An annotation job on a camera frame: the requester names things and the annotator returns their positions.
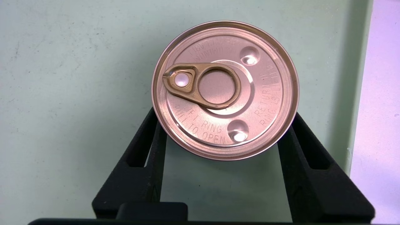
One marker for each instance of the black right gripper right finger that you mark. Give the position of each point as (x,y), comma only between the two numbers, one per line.
(322,193)

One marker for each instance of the gold lid green label can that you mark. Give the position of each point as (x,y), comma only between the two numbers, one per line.
(225,90)

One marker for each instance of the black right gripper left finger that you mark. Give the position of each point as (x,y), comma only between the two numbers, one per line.
(131,181)

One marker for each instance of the light green plastic tray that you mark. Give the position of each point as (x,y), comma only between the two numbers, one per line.
(68,93)

